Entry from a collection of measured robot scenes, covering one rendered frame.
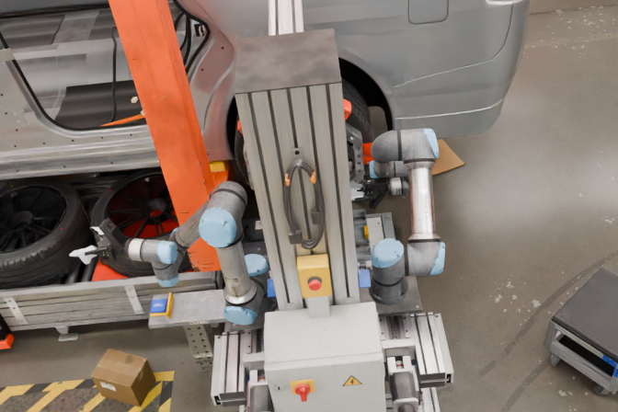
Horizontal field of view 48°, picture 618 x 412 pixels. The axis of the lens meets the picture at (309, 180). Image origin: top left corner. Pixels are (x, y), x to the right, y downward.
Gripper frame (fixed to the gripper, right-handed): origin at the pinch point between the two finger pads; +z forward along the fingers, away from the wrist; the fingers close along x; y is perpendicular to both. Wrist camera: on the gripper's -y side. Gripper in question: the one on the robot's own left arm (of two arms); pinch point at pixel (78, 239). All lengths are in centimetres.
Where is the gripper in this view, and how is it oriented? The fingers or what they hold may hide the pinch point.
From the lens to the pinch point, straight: 258.1
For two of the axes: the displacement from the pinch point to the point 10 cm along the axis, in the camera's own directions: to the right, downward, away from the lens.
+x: 2.2, -5.6, 8.0
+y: 0.7, 8.3, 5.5
